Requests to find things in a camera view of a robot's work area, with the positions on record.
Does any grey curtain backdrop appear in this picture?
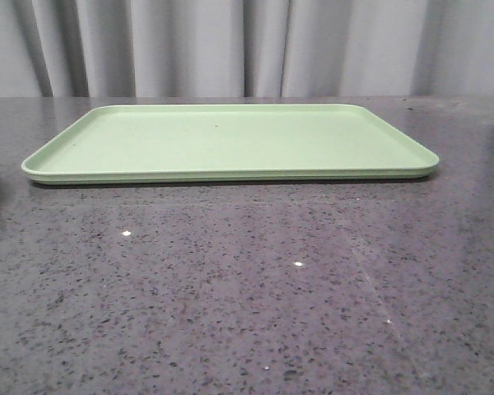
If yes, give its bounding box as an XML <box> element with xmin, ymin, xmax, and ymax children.
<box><xmin>0</xmin><ymin>1</ymin><xmax>494</xmax><ymax>97</ymax></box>

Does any light green plastic tray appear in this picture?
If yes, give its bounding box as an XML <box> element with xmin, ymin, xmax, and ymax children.
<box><xmin>21</xmin><ymin>104</ymin><xmax>440</xmax><ymax>185</ymax></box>

